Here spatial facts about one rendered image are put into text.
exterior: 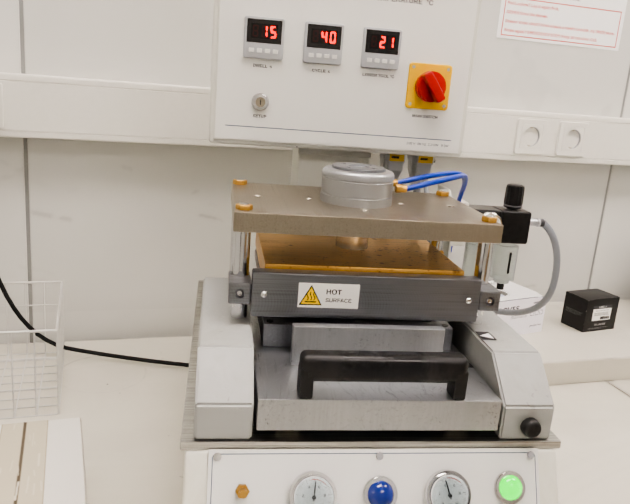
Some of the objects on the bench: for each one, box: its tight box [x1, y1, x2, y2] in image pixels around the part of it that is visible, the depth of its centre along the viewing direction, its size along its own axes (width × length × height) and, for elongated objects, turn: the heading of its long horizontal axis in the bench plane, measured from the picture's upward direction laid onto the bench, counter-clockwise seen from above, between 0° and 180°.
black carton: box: [561, 288, 620, 333], centre depth 134 cm, size 6×9×7 cm
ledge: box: [520, 299, 630, 385], centre depth 136 cm, size 30×84×4 cm, turn 91°
